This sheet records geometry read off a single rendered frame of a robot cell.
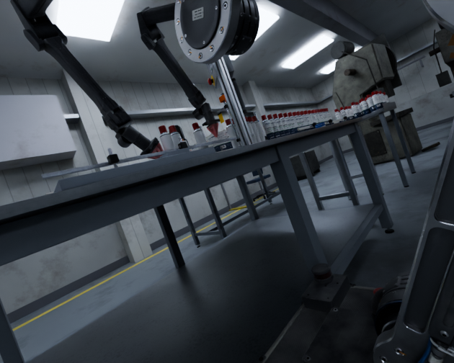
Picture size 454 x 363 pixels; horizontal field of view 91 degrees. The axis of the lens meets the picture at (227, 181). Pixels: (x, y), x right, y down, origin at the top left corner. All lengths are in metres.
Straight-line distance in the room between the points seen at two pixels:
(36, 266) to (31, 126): 1.84
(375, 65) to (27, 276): 6.10
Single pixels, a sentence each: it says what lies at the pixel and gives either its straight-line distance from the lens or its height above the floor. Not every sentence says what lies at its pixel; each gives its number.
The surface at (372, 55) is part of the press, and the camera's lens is 5.05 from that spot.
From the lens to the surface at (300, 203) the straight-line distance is 0.93.
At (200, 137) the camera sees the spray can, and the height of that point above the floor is 1.00.
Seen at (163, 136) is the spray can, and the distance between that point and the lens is 1.08.
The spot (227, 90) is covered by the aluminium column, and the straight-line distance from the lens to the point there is 1.28.
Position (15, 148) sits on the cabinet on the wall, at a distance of 3.88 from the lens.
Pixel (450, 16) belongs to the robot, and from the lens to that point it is 0.39.
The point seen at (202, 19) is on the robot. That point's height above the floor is 1.11.
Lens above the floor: 0.76
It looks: 1 degrees down
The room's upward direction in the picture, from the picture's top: 20 degrees counter-clockwise
